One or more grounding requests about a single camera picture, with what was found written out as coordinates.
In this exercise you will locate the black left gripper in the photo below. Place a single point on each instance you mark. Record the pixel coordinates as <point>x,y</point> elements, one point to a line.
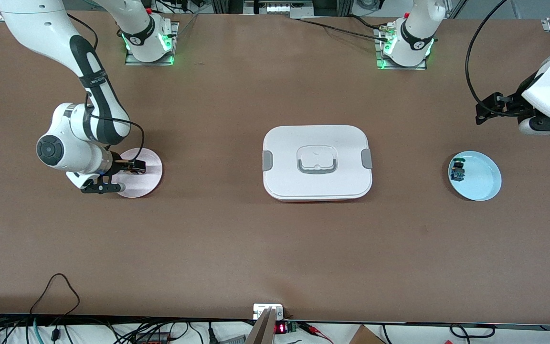
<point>517,98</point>

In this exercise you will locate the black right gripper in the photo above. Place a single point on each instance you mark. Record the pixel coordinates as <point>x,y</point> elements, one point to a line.
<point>118,166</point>

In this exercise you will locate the orange black switch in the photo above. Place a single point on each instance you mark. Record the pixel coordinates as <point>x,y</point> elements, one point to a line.
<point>139,167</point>

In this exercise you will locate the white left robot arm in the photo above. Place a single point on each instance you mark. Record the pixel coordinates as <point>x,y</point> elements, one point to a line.
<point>413,43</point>

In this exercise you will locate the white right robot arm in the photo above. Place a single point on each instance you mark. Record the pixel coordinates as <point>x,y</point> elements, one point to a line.
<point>60,33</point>

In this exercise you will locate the white lidded box grey latches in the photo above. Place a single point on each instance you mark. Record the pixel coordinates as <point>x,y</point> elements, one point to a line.
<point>318,186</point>

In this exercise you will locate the brown cardboard box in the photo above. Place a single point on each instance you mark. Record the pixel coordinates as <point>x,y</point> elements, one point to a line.
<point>365,337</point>

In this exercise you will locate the pink round plate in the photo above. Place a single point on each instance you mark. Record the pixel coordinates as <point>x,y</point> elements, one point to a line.
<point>148,184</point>

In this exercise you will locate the light blue round plate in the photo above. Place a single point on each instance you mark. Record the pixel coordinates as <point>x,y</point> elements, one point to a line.
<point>482,184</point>

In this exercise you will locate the white socket block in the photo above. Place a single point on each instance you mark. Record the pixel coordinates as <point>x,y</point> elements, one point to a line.
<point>261,309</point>

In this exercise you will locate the grey metal bar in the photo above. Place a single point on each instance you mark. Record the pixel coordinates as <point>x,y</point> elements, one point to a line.
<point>261,329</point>

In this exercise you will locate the red LED display module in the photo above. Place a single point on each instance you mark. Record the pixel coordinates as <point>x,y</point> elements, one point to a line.
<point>280,328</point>

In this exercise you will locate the green terminal board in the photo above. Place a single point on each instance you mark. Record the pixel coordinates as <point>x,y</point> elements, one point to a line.
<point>292,327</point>

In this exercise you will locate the red probe lead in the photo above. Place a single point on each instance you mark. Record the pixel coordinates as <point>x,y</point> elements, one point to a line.
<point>315,332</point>

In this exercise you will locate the green push button switch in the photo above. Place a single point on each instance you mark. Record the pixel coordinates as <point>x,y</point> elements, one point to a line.
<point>457,171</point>

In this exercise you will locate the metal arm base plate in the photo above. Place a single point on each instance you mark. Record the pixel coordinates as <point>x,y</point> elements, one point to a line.
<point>399,68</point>
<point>129,59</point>

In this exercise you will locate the silver labelled frame rail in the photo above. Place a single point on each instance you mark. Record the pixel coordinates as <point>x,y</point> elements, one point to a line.
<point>280,7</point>

